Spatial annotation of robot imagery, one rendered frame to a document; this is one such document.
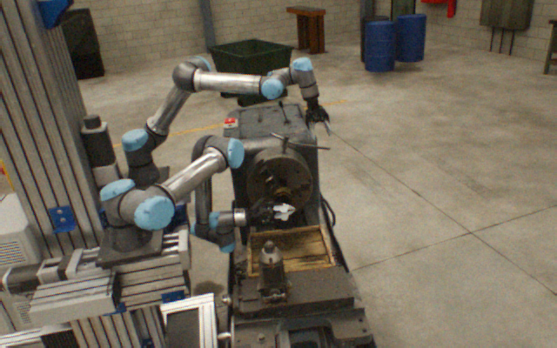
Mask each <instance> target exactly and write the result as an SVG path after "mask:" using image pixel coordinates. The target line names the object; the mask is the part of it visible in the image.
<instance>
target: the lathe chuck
mask: <svg viewBox="0 0 557 348"><path fill-rule="evenodd" d="M281 152H283V149H275V150H271V151H268V152H266V153H263V154H261V155H260V156H258V157H257V158H256V159H255V160H254V161H253V162H252V164H251V165H250V167H249V170H248V173H247V192H248V196H249V199H250V200H251V201H252V203H253V204H255V203H256V202H257V201H258V200H259V199H261V198H266V202H267V203H269V202H270V200H271V197H272V190H271V187H270V186H269V184H268V183H267V182H266V180H265V179H263V178H262V177H261V176H260V174H259V168H258V166H257V164H259V163H260V162H261V161H263V163H264V164H266V165H267V166H268V167H269V168H270V170H271V171H272V173H273V174H274V175H275V176H276V178H277V179H279V178H282V179H284V180H287V181H288V182H295V181H301V180H306V179H311V180H312V174H311V172H310V169H309V166H307V164H306V162H305V160H304V159H303V158H302V157H300V156H299V155H298V154H296V153H294V152H292V151H289V150H285V153H287V154H288V155H282V154H280V153H281ZM312 188H313V184H312V186H310V189H311V190H310V191H301V195H296V196H295V197H293V198H292V204H291V206H292V207H294V208H295V211H296V210H297V209H299V208H300V207H302V206H303V205H304V204H305V203H306V201H308V200H309V198H310V197H311V195H312Z"/></svg>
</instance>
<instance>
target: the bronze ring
mask: <svg viewBox="0 0 557 348"><path fill-rule="evenodd" d="M272 201H273V202H280V203H282V204H288V205H291V204H292V192H291V190H290V189H289V188H287V187H278V188H276V189H275V190H274V191H273V192H272Z"/></svg>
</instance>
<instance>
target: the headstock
mask: <svg viewBox="0 0 557 348"><path fill-rule="evenodd" d="M299 104H300V103H289V104H283V110H284V113H285V116H286V117H287V119H288V120H290V121H291V122H290V123H284V121H285V117H284V115H283V112H282V110H281V108H280V106H279V104H272V105H263V106H260V107H261V122H259V121H258V107H259V106H254V107H246V109H237V110H234V111H233V112H229V113H228V114H227V115H226V118H236V119H237V120H238V126H236V127H229V128H227V131H230V130H235V131H234V132H233V133H232V136H231V137H230V138H234V139H237V140H239V141H240V142H241V143H242V144H243V145H244V147H245V157H244V161H242V163H241V165H240V166H239V167H238V168H232V167H230V170H231V174H232V186H233V192H234V200H235V206H236V209H241V208H244V209H245V208H248V211H249V209H250V208H251V207H252V206H253V203H252V201H251V200H250V199H249V196H248V192H247V169H248V166H249V164H250V162H251V161H252V160H253V158H254V157H255V156H256V155H258V154H259V153H260V152H261V151H263V150H265V149H267V148H270V147H274V146H283V142H284V141H283V140H281V139H278V138H276V137H274V136H272V135H270V133H273V134H275V135H277V136H280V137H282V138H284V136H289V137H290V138H289V140H290V141H292V142H294V143H299V144H313V145H318V139H317V137H316V140H314V139H313V138H312V136H311V133H310V131H309V130H308V127H306V125H305V121H304V119H303V118H302V116H301V113H300V111H299V107H298V105H299ZM301 105H302V104H301ZM301 127H302V128H303V130H300V129H299V128H301ZM295 131H299V133H295ZM290 134H292V135H290ZM288 148H292V149H294V150H295V151H296V152H297V153H299V154H300V155H301V156H302V157H303V158H304V160H305V161H306V163H307V166H309V169H310V172H311V174H312V184H313V188H312V195H311V197H310V198H309V200H308V201H306V203H305V204H316V203H318V202H319V201H320V188H319V156H318V148H312V147H305V146H298V145H293V144H288Z"/></svg>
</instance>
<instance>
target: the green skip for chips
mask: <svg viewBox="0 0 557 348"><path fill-rule="evenodd" d="M207 50H209V51H210V53H211V57H212V60H213V62H214V64H215V68H216V71H217V73H229V74H240V75H253V76H264V77H267V74H268V73H269V72H271V71H274V70H281V69H284V68H290V63H291V57H292V50H294V47H292V46H288V45H283V44H279V43H274V42H270V41H265V40H260V39H256V38H253V39H247V40H242V41H237V42H232V43H223V45H217V46H212V47H207ZM219 93H220V96H221V97H224V98H230V97H236V96H239V97H240V98H238V100H237V103H238V105H240V106H242V107H246V106H250V105H254V104H260V103H263V102H267V101H271V100H274V99H268V98H267V97H264V96H259V95H248V94H238V93H227V92H219ZM282 97H288V90H286V89H284V90H283V91H282V93H281V95H280V96H279V97H277V98H275V99H278V98H282Z"/></svg>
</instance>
